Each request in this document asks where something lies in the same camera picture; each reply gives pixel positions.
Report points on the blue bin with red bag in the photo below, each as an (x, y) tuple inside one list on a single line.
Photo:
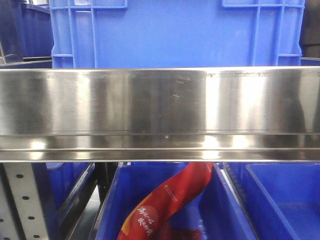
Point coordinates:
[(214, 215)]

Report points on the stainless steel shelf rail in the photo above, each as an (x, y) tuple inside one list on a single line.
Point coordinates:
[(219, 114)]

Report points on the large blue crate upper shelf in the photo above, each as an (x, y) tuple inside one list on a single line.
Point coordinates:
[(176, 33)]

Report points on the dark blue bin upper left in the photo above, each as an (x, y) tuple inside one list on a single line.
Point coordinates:
[(25, 31)]

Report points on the blue bin lower left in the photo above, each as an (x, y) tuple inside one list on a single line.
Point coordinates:
[(72, 183)]

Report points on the red printed bag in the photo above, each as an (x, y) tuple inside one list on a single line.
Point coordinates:
[(165, 200)]

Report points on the blue bin lower right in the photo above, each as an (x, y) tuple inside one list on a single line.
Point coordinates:
[(282, 200)]

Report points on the perforated steel upright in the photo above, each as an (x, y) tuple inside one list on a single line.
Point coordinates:
[(26, 200)]

